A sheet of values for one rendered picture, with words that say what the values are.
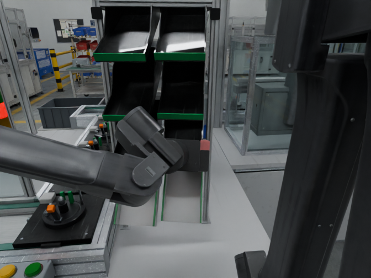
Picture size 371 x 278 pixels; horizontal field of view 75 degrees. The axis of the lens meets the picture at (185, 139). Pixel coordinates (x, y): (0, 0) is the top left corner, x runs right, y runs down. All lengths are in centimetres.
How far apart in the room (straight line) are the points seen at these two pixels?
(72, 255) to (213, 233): 50
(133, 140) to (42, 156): 13
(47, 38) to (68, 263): 1154
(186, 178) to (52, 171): 58
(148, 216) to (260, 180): 89
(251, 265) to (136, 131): 30
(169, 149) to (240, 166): 110
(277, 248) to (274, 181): 131
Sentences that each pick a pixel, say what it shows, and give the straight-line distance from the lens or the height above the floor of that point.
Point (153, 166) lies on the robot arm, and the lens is 36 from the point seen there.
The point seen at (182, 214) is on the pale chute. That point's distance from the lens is 86.
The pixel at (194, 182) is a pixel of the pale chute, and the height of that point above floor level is 109.
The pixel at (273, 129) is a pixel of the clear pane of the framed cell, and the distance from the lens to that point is 158.
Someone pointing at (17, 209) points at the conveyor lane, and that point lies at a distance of 119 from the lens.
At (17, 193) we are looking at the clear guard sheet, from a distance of 122.
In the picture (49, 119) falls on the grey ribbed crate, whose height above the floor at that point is 72.
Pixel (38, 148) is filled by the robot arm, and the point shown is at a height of 143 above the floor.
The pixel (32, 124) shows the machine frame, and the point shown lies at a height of 94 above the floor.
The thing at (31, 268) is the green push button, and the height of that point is 97.
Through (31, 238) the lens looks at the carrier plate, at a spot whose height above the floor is 97.
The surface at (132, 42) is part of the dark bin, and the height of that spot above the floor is 155.
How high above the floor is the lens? 158
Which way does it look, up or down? 24 degrees down
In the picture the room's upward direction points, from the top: straight up
